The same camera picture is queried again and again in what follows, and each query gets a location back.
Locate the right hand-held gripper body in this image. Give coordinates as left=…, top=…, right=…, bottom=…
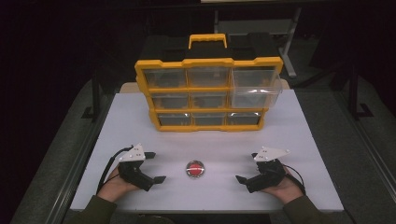
left=245, top=146, right=291, bottom=194

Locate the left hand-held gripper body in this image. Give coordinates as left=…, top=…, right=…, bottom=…
left=117, top=143, right=155, bottom=192

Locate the round red tin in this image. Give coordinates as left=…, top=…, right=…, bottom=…
left=185, top=160, right=206, bottom=179

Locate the large clear plastic drawer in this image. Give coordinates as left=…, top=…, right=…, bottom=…
left=230, top=66, right=284, bottom=110

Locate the person's right hand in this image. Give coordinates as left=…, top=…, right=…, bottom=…
left=261, top=164, right=305, bottom=205

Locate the person's left hand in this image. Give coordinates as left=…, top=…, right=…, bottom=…
left=96, top=167, right=142, bottom=203

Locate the black metal stand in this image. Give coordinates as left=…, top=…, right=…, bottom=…
left=347, top=65, right=375, bottom=121
left=80, top=74, right=105, bottom=121

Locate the set of small clear drawers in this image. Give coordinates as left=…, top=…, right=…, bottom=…
left=142, top=67, right=262, bottom=127

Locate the yellow and black drawer organizer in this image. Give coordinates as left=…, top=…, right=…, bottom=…
left=134, top=32, right=285, bottom=133

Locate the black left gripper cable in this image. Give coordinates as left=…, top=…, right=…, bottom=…
left=95, top=145, right=135, bottom=196

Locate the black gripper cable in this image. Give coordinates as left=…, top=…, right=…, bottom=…
left=95, top=145, right=135, bottom=196
left=282, top=163, right=307, bottom=196

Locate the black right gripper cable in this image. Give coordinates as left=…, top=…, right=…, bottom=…
left=282, top=163, right=307, bottom=196

